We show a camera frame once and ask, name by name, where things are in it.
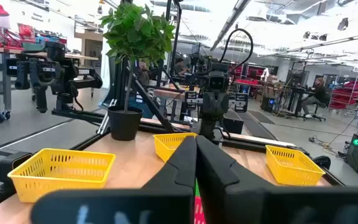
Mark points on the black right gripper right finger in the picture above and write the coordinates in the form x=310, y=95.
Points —
x=259, y=205

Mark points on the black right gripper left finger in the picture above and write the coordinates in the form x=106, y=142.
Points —
x=154, y=205

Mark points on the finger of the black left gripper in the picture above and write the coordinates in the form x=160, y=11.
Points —
x=190, y=100
x=241, y=103

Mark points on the yellow plastic mesh basket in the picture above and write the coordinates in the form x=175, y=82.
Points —
x=166, y=146
x=291, y=169
x=57, y=182

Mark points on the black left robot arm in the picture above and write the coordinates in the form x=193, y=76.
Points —
x=208, y=129

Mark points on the neighbouring station black robot arm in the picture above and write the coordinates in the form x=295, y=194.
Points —
x=54, y=74

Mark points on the red shelf rack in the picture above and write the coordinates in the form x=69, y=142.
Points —
x=345, y=93

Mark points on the wooden work table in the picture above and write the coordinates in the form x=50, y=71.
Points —
x=169, y=92

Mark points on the black equipment case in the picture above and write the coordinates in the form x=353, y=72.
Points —
x=232, y=125

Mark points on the black floor mat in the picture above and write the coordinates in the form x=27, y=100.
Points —
x=253, y=126

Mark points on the red plastic mesh basket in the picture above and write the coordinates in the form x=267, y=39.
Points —
x=199, y=213

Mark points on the green plastic mesh basket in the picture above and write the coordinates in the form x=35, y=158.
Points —
x=197, y=189

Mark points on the green potted artificial plant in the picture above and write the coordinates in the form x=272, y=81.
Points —
x=124, y=124

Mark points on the seated person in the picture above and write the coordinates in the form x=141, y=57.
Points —
x=317, y=93

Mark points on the black office chair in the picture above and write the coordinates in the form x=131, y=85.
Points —
x=319, y=113

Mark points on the red desk lamp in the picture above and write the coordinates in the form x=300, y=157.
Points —
x=3, y=31

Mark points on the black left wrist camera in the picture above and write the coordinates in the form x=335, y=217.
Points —
x=217, y=81

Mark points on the black table-level camera box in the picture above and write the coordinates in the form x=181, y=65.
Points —
x=12, y=165

